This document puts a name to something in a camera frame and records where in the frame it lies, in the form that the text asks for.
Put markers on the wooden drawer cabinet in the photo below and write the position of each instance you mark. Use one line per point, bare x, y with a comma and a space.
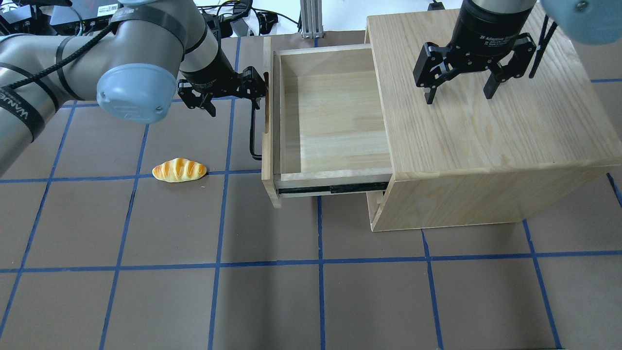
466, 160

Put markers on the black drawer handle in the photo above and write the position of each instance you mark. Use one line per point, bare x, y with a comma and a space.
252, 130

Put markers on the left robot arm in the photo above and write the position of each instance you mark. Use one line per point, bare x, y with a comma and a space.
149, 51

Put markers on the wooden drawer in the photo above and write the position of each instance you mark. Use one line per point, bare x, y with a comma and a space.
374, 200
324, 128

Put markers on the toy bread roll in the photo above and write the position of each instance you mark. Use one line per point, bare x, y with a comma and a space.
179, 170

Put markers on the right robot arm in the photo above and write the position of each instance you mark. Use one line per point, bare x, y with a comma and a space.
591, 22

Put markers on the black network switch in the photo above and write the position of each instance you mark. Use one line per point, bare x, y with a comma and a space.
83, 15

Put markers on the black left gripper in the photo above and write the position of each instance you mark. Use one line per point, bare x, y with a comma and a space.
210, 76

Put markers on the aluminium frame post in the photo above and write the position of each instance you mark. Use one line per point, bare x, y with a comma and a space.
311, 25

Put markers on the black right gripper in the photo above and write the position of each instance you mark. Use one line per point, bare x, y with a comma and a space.
481, 30

